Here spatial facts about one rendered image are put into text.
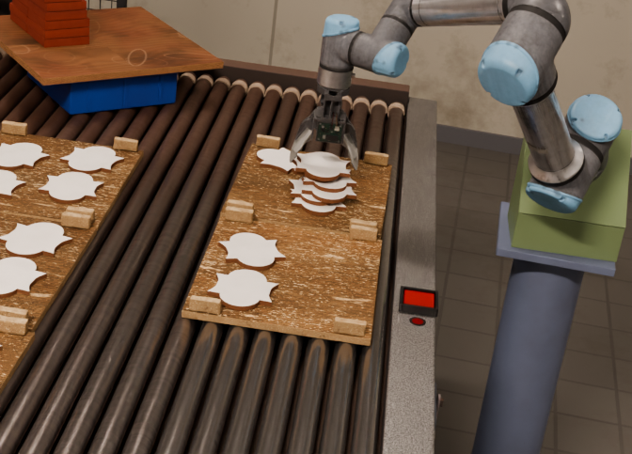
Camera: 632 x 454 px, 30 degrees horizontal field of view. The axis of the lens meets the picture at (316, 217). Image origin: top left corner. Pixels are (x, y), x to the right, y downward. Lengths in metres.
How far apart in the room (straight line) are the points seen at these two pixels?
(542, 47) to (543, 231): 0.65
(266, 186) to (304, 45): 2.98
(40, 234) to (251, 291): 0.45
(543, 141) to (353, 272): 0.46
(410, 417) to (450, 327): 2.12
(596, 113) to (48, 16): 1.41
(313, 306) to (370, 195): 0.55
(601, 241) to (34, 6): 1.55
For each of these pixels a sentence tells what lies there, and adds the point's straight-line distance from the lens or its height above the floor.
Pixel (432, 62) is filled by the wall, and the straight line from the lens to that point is 5.57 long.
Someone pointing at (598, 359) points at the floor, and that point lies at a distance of 4.13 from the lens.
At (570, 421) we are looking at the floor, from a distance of 3.78.
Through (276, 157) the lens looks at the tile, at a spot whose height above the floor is 0.95.
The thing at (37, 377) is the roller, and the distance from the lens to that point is 2.01.
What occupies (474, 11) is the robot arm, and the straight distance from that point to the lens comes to 2.38.
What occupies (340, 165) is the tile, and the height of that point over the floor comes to 1.00.
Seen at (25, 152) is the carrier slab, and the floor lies 0.95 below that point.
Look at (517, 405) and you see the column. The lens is 2.99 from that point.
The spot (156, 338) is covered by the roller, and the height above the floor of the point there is 0.91.
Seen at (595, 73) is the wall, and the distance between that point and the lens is 5.57.
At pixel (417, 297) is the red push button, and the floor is 0.93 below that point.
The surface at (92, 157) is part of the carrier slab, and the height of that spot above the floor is 0.95.
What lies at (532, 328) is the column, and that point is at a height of 0.65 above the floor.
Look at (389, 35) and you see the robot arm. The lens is 2.49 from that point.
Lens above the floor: 2.05
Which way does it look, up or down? 26 degrees down
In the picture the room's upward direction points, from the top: 7 degrees clockwise
